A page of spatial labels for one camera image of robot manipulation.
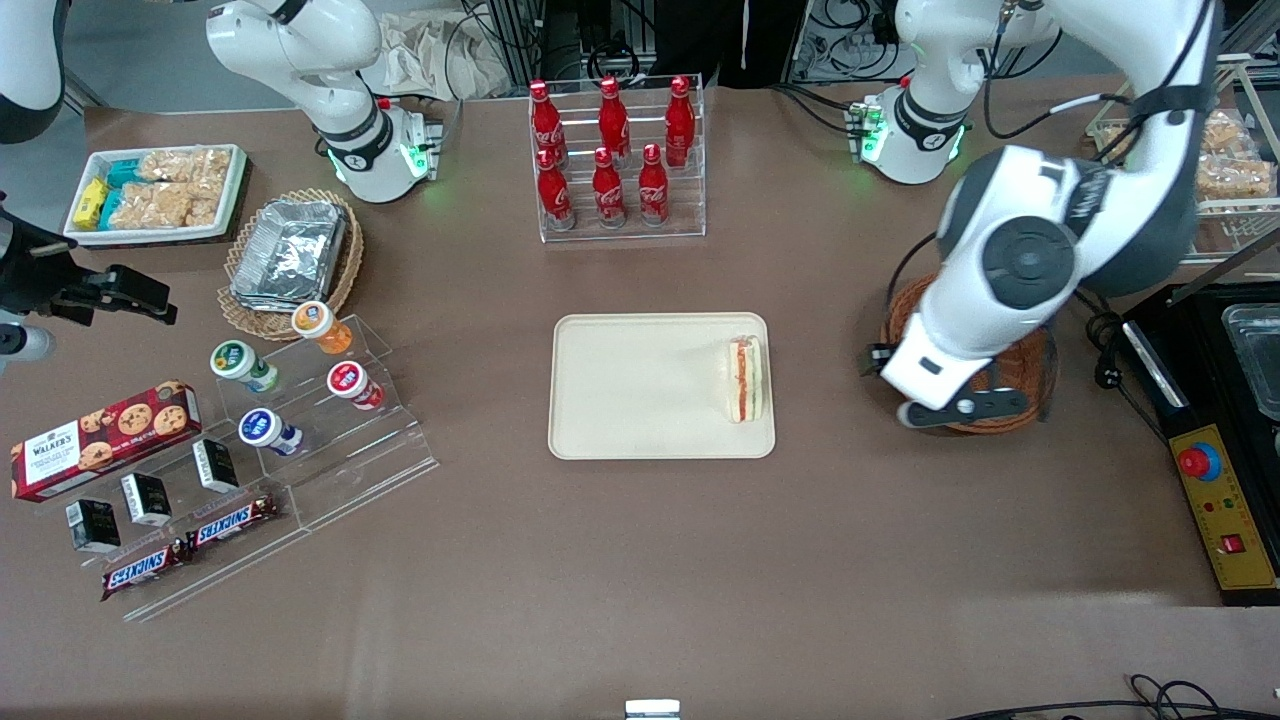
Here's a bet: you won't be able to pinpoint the black floor cable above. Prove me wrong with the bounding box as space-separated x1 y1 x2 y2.
945 675 1280 720

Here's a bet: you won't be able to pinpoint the blue lid yogurt cup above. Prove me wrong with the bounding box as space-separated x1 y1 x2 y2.
238 408 304 457

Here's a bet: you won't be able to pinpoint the red lid yogurt cup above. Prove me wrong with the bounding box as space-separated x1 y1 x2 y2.
327 361 385 411

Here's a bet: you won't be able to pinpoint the bagged cracker packet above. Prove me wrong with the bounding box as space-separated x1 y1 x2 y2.
1200 108 1249 157
1196 155 1276 202

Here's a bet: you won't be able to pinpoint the green lid yogurt cup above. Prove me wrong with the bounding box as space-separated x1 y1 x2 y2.
210 340 281 394

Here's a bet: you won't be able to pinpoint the small black box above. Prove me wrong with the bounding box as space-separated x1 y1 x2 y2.
192 438 240 494
66 498 122 554
120 472 173 527

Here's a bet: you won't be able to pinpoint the brown round wicker basket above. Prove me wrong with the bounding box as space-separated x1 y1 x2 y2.
880 271 1063 435

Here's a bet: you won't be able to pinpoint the triangular sandwich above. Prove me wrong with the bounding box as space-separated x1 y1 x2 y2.
722 335 767 424

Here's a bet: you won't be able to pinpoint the Snickers chocolate bar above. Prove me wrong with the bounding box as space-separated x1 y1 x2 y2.
186 494 283 553
100 543 191 602

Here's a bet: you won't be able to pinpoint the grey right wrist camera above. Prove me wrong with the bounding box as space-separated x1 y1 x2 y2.
0 322 57 364

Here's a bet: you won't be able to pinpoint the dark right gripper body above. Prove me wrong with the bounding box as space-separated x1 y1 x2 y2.
0 195 99 323

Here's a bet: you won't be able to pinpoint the black countertop appliance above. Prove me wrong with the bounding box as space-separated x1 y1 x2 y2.
1120 283 1280 608

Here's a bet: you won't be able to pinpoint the red Walkers cookie box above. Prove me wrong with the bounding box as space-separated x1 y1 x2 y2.
10 380 203 503

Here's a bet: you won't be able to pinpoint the aluminium frame rack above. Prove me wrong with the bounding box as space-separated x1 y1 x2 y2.
478 0 901 91

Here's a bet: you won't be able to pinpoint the stack of foil containers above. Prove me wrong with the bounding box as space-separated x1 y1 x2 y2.
230 199 349 311

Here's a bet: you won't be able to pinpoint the clear acrylic bottle rack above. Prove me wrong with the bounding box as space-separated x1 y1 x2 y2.
528 73 708 244

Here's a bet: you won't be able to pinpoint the yellow emergency stop control box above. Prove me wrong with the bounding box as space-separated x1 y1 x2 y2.
1168 424 1279 591

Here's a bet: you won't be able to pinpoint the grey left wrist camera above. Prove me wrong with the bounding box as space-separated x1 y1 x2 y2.
897 388 1032 432

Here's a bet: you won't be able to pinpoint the clear acrylic stepped stand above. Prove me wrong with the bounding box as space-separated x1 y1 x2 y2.
35 440 311 623
213 315 441 532

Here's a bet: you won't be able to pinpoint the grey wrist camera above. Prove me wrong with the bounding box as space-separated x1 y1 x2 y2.
897 388 1032 432
0 322 57 364

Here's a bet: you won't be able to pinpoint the red cola bottle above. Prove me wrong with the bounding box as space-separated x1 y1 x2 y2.
638 143 671 228
597 76 632 166
536 148 576 233
528 80 569 169
591 147 627 230
664 75 696 169

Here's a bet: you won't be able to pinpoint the beige cloth bag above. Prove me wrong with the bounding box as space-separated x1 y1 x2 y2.
360 10 511 101

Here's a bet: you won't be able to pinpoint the black base cables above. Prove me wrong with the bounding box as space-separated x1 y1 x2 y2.
770 83 873 137

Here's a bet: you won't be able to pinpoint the rice cracker packet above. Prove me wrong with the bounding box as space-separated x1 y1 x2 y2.
138 148 233 187
108 180 223 230

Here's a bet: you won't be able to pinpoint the white rectangular snack tray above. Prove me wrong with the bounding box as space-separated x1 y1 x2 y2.
63 144 253 248

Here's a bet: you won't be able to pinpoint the light woven wicker basket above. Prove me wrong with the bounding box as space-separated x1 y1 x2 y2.
217 188 365 342

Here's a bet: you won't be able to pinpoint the beige plastic tray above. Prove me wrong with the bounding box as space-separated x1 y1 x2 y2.
548 312 777 461

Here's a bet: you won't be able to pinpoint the black power cable with plug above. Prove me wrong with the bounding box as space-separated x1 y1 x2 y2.
1075 290 1173 441

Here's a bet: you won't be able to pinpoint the yellow snack packet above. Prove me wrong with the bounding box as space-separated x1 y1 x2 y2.
73 178 110 231

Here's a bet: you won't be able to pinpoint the orange lid yogurt cup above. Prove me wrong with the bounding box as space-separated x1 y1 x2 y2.
292 301 354 356

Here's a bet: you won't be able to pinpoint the white wire snack rack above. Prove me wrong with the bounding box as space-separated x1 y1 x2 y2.
1086 55 1280 266

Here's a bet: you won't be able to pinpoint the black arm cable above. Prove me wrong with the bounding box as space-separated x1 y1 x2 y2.
885 40 1201 313

